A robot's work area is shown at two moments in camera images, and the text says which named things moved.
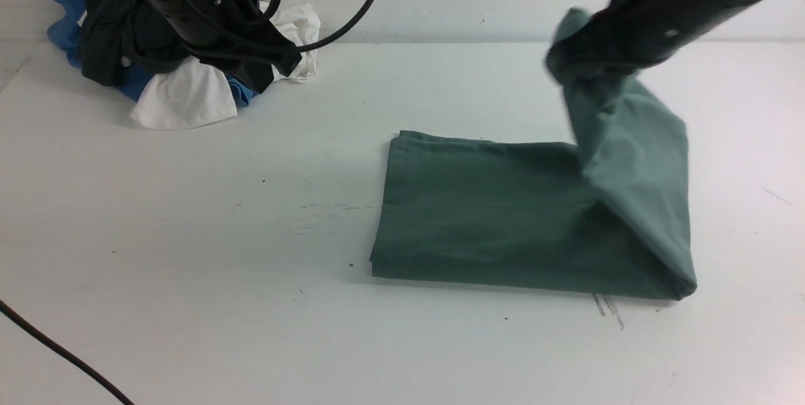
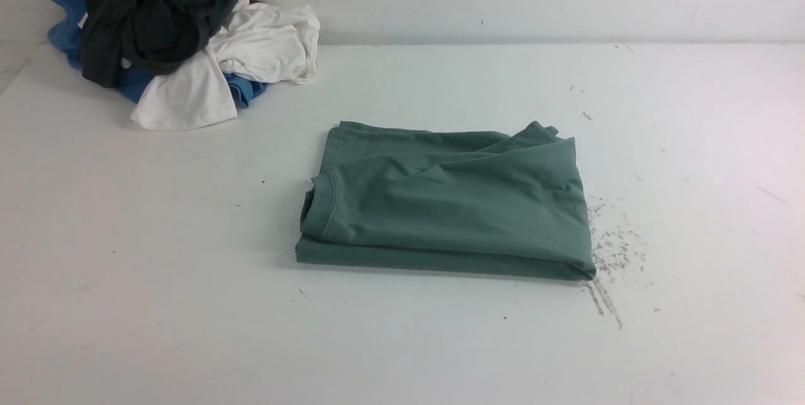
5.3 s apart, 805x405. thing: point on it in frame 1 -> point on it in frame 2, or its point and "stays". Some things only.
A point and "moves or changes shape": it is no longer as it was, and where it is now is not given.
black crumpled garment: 121,25 stays
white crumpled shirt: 188,92 stays
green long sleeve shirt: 609,215 moves or changes shape
